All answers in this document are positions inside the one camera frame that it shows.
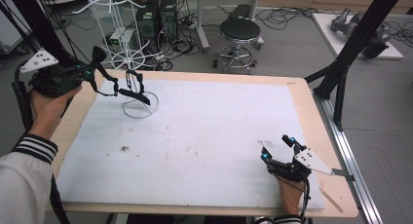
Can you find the person's right hand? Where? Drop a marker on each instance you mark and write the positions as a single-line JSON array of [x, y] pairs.
[[290, 194]]

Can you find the grey metal table leg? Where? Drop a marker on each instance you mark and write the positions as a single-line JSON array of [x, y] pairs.
[[202, 26], [255, 6]]

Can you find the white device with green display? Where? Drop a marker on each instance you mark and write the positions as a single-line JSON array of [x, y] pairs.
[[118, 39]]

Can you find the black computer tower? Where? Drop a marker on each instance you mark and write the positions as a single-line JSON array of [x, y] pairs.
[[168, 18], [147, 22]]

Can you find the person's left hand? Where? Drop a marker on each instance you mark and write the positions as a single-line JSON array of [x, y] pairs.
[[48, 113]]

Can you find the person's left striped sleeve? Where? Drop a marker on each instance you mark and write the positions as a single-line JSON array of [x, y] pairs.
[[22, 178]]

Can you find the person's right striped sleeve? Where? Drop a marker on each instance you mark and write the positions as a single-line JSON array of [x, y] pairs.
[[285, 220]]

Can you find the black metal frame strut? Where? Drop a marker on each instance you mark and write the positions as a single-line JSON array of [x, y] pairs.
[[354, 45]]

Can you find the person's striped sleeve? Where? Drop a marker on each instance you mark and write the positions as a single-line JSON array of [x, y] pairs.
[[285, 220], [22, 178]]

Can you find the white floor platform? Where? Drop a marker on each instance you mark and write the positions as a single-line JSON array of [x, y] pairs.
[[331, 35]]

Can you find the grey robot device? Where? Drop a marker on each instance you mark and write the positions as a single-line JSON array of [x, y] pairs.
[[341, 22]]

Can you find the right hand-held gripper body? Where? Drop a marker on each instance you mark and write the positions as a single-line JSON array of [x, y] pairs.
[[307, 161]]

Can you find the black flat box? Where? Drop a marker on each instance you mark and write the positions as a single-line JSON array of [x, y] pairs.
[[240, 11]]

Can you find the aluminium rail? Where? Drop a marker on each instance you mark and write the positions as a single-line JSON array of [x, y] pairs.
[[352, 165]]

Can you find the white foam board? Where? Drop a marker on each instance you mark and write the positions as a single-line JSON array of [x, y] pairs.
[[207, 133]]

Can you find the metal clamp bracket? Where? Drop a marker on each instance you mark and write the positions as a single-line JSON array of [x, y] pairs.
[[342, 173]]

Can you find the black round stool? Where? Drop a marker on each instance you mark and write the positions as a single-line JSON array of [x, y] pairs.
[[240, 30]]

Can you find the thin wooden stick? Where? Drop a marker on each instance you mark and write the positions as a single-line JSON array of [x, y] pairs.
[[331, 199]]

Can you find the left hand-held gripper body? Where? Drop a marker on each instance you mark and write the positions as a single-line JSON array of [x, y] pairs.
[[55, 81]]

